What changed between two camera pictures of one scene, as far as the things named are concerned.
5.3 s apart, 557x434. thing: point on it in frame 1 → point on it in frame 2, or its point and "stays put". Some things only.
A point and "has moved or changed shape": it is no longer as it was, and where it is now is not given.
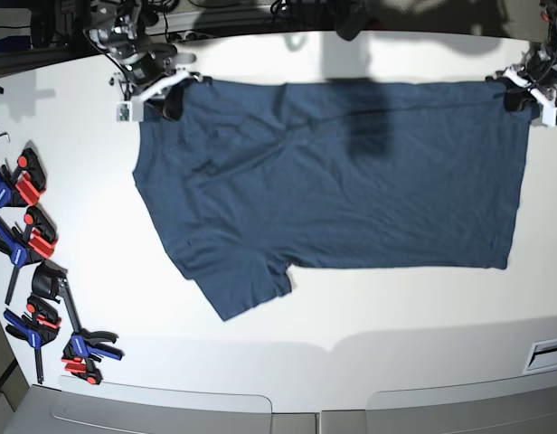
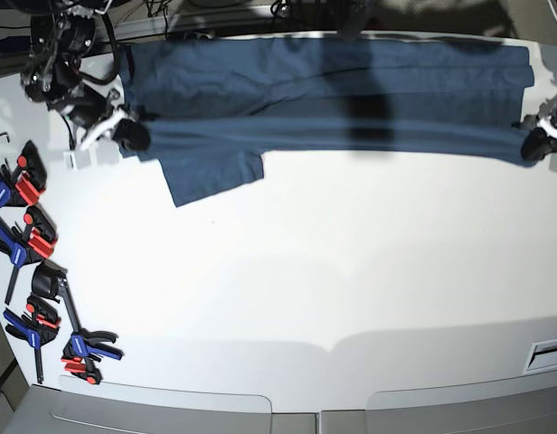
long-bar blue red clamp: x=82 y=353 stays put
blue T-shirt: x=256 y=178 has moved or changed shape
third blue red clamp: x=38 y=327 stays put
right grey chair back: x=526 y=404 stays put
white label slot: x=547 y=355 stays put
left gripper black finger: x=173 y=104 → x=133 y=136
